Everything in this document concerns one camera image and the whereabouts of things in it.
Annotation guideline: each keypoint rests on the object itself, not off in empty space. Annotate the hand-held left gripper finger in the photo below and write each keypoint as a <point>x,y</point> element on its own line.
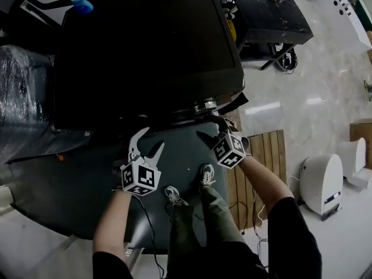
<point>155,154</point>
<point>134,142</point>

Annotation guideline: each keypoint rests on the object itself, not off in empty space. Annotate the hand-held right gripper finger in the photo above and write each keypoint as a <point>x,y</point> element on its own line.
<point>221,125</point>
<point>207,139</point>

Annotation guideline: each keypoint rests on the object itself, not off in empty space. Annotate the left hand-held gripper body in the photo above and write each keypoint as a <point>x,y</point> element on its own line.
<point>141,176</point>

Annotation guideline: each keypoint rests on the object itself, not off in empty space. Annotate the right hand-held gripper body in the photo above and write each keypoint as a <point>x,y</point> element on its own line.
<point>228,151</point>

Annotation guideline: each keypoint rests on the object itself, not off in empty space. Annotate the person's right forearm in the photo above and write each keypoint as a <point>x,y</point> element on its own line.
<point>267,182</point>

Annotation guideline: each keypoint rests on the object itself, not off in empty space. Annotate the person's left forearm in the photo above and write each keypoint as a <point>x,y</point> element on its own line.
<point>112,222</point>

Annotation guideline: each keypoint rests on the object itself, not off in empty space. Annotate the white rounded machine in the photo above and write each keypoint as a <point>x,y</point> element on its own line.
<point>321,182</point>

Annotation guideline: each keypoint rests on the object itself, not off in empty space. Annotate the person's right grey sneaker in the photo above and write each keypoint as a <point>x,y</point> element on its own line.
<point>207,174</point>

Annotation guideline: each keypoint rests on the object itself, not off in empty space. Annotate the person's grey sneaker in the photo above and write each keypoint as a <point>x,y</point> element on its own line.
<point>174,196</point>
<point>207,174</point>

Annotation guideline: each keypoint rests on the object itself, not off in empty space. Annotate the person's left grey sneaker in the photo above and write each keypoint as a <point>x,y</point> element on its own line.
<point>174,196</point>

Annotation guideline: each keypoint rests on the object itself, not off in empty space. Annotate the wooden slatted board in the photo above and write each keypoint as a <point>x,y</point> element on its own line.
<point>267,155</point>

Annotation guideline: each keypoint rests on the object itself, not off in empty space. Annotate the dark grey floor mat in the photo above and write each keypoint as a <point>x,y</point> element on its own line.
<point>87,190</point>

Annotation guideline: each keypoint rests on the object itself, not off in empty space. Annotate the person's olive trousers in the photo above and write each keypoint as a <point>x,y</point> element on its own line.
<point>203,222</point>

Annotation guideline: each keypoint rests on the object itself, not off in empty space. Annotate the small orange cap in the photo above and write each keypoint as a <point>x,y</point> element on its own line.
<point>60,157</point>

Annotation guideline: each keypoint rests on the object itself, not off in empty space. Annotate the person's black shirt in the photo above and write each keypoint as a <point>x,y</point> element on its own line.
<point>261,251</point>

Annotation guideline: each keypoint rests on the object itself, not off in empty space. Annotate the plastic-wrapped dark object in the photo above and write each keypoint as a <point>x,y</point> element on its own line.
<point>20,103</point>

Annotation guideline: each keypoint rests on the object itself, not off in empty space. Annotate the black table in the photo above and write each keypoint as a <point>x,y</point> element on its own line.
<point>270,13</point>

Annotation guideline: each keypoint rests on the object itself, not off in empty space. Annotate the white foam block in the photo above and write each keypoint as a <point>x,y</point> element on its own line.
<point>356,161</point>

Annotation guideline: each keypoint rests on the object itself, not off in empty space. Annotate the brown cardboard box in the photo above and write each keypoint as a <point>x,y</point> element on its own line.
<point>360,131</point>

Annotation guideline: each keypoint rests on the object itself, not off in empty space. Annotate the blue detergent bottle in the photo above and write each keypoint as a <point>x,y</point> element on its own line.
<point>82,4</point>

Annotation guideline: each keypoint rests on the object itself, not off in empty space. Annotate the white board with holes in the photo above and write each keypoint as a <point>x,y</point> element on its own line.
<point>348,7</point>

